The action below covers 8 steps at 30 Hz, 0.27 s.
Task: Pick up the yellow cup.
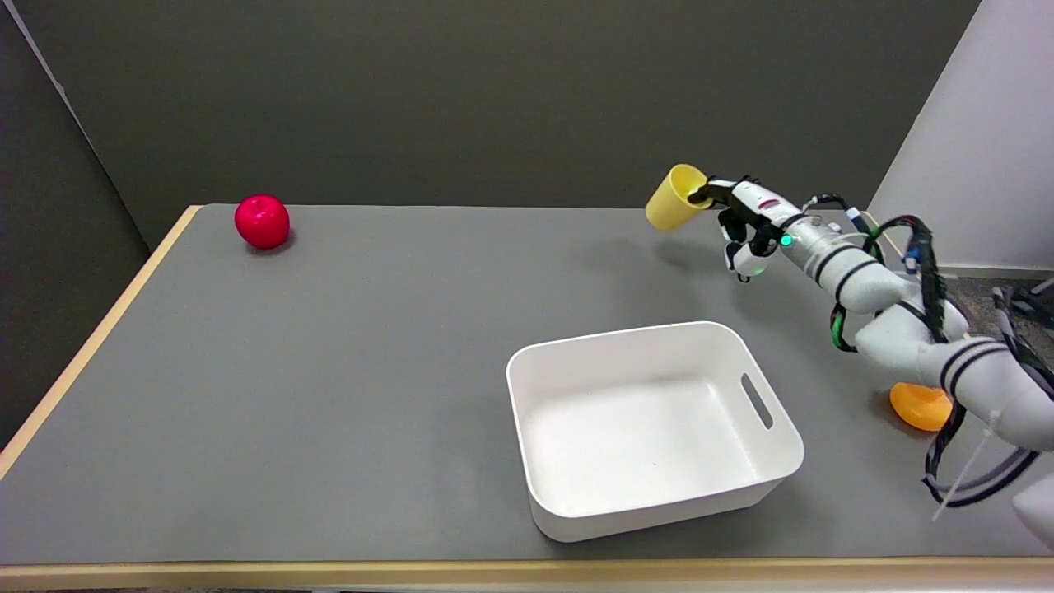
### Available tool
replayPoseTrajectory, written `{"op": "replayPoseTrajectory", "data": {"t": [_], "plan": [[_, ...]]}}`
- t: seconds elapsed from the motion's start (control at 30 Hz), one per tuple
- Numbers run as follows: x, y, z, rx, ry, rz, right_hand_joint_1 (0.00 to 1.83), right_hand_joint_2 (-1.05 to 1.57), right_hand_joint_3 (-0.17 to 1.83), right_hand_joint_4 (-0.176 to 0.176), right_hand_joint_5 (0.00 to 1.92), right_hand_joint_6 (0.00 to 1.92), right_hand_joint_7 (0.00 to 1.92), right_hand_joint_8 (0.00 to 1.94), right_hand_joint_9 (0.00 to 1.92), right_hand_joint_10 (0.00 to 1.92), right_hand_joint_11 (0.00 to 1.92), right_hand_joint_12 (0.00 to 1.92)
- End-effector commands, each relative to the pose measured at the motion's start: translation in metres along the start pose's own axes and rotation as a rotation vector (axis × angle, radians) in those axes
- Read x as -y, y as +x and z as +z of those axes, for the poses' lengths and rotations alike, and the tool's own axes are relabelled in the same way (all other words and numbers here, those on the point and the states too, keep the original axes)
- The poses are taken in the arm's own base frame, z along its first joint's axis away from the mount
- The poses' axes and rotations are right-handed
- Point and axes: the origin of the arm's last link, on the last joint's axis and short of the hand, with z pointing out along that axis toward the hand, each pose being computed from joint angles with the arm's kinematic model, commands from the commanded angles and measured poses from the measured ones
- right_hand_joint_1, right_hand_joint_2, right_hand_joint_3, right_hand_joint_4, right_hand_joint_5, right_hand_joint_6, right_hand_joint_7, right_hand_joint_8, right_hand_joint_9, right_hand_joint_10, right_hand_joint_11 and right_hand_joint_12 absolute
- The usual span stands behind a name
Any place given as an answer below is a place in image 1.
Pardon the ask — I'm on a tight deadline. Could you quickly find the red apple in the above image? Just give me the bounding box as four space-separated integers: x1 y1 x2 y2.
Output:
234 194 291 250

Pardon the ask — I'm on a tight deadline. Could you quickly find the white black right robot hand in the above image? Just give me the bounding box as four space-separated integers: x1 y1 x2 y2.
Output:
688 176 804 283

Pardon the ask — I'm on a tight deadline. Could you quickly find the white plastic bin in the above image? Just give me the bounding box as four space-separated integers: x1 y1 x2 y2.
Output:
506 320 805 544

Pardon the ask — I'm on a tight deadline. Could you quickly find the black green robot cable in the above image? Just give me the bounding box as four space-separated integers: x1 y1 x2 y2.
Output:
828 217 916 353

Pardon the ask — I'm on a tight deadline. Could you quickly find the orange plastic object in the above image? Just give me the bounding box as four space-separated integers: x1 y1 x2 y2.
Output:
888 382 954 433

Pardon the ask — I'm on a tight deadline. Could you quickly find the yellow plastic cup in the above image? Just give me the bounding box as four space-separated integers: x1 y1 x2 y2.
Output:
645 164 711 231

